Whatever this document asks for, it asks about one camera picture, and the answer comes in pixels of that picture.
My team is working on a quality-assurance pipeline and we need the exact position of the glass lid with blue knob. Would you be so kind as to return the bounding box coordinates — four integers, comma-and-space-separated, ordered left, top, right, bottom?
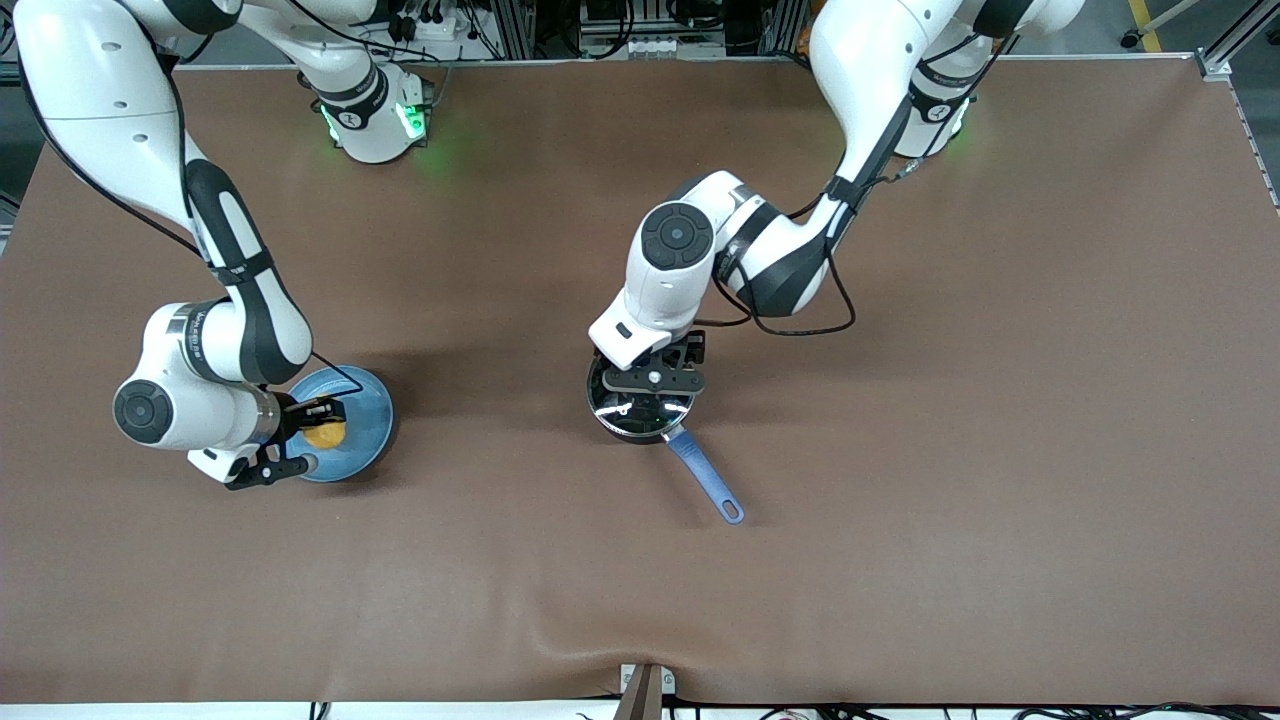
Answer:
587, 355, 698, 441

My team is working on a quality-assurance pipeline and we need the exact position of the blue round plate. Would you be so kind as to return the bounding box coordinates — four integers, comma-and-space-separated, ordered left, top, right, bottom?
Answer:
285, 366, 396, 484

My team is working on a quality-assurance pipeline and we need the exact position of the brown table cover mat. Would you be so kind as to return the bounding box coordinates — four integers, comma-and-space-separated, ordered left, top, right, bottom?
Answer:
0, 55, 1280, 706

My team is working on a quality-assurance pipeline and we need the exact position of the long white power strip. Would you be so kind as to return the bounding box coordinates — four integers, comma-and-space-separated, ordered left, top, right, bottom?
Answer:
580, 36, 727, 59

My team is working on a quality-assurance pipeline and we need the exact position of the white power strip with plugs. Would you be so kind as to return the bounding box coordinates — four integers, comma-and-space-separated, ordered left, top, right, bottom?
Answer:
383, 0, 473, 43

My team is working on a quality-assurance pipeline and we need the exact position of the black pot with blue handle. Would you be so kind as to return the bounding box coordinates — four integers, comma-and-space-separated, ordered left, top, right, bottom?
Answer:
586, 355, 746, 526

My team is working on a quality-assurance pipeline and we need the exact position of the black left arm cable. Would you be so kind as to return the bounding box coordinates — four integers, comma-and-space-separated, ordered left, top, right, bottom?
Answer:
700, 35, 1001, 338

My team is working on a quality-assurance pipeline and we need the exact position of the metal table edge bracket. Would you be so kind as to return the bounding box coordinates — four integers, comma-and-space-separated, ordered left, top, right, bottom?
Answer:
618, 662, 677, 720

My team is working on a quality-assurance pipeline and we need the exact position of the aluminium frame post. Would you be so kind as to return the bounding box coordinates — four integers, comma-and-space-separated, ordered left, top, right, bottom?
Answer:
1195, 0, 1280, 83

